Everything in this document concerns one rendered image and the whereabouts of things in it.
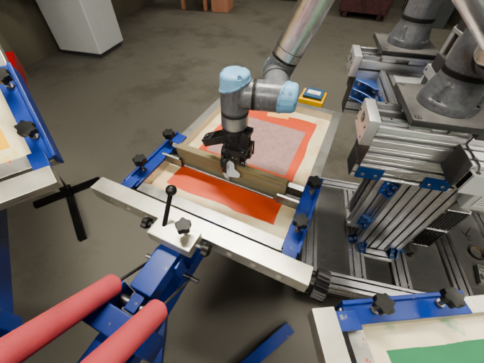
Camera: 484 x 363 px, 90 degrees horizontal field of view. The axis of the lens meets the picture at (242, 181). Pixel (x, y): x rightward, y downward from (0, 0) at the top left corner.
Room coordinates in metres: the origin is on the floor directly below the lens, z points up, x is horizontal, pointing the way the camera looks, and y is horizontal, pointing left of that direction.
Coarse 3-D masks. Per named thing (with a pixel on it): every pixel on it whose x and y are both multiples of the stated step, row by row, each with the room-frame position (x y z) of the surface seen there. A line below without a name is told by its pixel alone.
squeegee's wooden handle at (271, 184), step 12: (180, 144) 0.66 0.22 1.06; (180, 156) 0.64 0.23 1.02; (192, 156) 0.62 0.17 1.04; (204, 156) 0.60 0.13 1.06; (216, 156) 0.60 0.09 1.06; (204, 168) 0.60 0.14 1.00; (216, 168) 0.58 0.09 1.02; (240, 168) 0.55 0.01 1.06; (252, 168) 0.55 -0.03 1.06; (240, 180) 0.55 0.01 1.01; (252, 180) 0.53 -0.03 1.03; (264, 180) 0.51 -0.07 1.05; (276, 180) 0.50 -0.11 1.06; (288, 180) 0.50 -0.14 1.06; (276, 192) 0.49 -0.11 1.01
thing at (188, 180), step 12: (252, 120) 0.98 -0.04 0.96; (264, 120) 0.98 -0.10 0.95; (180, 168) 0.65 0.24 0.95; (168, 180) 0.58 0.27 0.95; (180, 180) 0.58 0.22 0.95; (192, 180) 0.59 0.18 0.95; (204, 180) 0.59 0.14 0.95; (216, 180) 0.59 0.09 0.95; (192, 192) 0.53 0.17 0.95; (204, 192) 0.53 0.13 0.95; (216, 192) 0.53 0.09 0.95
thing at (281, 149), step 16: (272, 128) 0.92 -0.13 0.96; (288, 128) 0.92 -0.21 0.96; (304, 128) 0.92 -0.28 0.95; (256, 144) 0.80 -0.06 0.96; (272, 144) 0.80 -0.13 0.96; (288, 144) 0.81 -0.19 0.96; (304, 144) 0.81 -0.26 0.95; (256, 160) 0.70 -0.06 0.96; (272, 160) 0.71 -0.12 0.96; (288, 160) 0.71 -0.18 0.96; (288, 176) 0.62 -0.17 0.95; (224, 192) 0.53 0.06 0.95; (240, 192) 0.53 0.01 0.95; (240, 208) 0.47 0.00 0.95; (256, 208) 0.47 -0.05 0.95; (272, 208) 0.47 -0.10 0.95; (272, 224) 0.41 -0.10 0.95
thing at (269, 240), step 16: (208, 112) 0.98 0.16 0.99; (304, 112) 1.04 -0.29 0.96; (320, 112) 1.01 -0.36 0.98; (336, 112) 1.01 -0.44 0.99; (192, 128) 0.85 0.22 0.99; (336, 128) 0.88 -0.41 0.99; (320, 160) 0.67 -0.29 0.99; (320, 176) 0.59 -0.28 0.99; (144, 192) 0.49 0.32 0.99; (160, 192) 0.50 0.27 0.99; (176, 208) 0.44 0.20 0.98; (192, 208) 0.44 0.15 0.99; (224, 224) 0.38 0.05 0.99; (240, 224) 0.38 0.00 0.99; (256, 240) 0.33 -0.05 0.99; (272, 240) 0.33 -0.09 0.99
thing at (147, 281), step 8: (160, 248) 0.27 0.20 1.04; (168, 248) 0.28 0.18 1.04; (152, 256) 0.25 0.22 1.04; (160, 256) 0.25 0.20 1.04; (168, 256) 0.25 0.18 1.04; (176, 256) 0.26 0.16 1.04; (184, 256) 0.27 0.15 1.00; (152, 264) 0.23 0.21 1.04; (160, 264) 0.23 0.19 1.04; (168, 264) 0.23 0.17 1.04; (144, 272) 0.21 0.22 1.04; (152, 272) 0.21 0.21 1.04; (160, 272) 0.21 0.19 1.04; (168, 272) 0.22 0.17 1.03; (136, 280) 0.20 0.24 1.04; (144, 280) 0.20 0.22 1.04; (152, 280) 0.20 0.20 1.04; (160, 280) 0.20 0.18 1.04; (168, 280) 0.21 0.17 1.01; (136, 288) 0.18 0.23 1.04; (144, 288) 0.18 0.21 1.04; (152, 288) 0.18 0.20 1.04; (160, 288) 0.19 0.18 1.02; (152, 296) 0.16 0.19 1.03
